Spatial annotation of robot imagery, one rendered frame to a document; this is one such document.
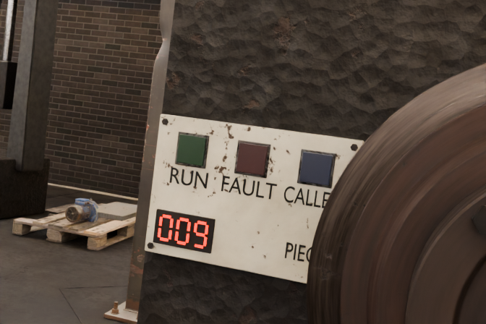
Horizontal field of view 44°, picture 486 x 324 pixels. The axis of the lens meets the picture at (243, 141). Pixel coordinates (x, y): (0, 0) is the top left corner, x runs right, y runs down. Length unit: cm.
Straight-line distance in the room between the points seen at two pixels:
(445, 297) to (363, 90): 31
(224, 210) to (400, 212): 27
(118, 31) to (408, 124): 717
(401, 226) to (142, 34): 704
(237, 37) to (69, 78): 721
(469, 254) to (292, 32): 37
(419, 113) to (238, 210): 28
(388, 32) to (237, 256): 33
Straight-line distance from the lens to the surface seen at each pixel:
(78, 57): 790
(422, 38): 74
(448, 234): 50
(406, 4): 74
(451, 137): 56
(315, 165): 71
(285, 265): 74
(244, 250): 75
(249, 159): 73
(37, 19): 582
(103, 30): 777
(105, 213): 552
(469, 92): 58
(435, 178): 55
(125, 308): 366
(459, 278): 51
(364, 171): 58
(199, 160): 75
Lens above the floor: 126
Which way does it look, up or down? 3 degrees down
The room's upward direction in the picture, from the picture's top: 7 degrees clockwise
